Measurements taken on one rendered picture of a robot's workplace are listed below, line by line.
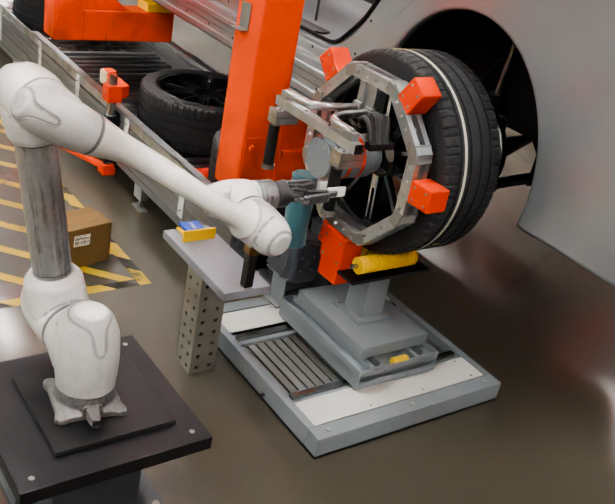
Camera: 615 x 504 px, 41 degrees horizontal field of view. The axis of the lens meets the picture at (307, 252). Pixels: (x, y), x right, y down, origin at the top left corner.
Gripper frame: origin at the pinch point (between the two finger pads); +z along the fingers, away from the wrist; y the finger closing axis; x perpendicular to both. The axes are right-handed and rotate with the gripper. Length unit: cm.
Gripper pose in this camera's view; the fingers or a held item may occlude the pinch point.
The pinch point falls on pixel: (331, 189)
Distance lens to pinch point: 239.6
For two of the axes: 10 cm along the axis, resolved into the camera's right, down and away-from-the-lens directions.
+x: 1.8, -8.8, -4.5
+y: 5.5, 4.7, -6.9
